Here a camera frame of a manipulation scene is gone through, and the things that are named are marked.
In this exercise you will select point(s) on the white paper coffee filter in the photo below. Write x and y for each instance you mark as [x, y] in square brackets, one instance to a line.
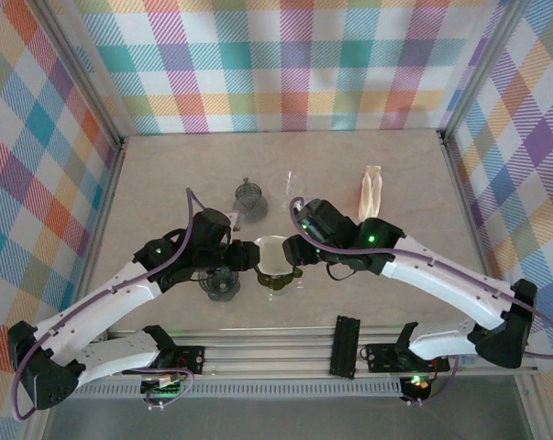
[272, 254]

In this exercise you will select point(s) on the grey glass carafe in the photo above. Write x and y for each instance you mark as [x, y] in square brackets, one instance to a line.
[221, 286]

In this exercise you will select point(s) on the clear glass carafe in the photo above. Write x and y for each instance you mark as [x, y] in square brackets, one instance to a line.
[283, 297]

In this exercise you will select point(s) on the grey glass pitcher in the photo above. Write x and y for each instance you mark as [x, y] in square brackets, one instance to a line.
[248, 192]

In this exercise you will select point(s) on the clear plastic dripper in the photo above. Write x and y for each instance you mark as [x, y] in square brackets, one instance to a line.
[287, 185]

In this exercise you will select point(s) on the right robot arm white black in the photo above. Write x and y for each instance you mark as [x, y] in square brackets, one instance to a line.
[445, 284]

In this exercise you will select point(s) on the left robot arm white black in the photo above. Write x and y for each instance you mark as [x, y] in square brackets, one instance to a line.
[97, 298]

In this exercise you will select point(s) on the orange white filter box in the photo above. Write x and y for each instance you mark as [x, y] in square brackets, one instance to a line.
[370, 197]

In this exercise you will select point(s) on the controller board green light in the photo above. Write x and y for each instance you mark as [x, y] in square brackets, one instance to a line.
[163, 389]
[416, 387]

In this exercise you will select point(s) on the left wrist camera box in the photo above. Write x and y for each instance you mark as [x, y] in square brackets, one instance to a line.
[235, 220]

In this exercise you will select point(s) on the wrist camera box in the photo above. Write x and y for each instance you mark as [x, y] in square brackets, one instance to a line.
[324, 213]
[235, 220]

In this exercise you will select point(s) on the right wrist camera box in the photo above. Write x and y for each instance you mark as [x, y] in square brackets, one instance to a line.
[324, 213]

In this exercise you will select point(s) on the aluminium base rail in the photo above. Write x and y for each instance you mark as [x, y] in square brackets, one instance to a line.
[267, 355]

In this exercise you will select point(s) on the black rail bracket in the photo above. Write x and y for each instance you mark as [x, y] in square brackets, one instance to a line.
[345, 344]

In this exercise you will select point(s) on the aluminium side rail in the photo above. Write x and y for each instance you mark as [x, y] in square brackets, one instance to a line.
[457, 183]

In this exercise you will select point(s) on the aluminium frame post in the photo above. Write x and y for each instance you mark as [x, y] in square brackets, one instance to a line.
[482, 69]
[83, 69]

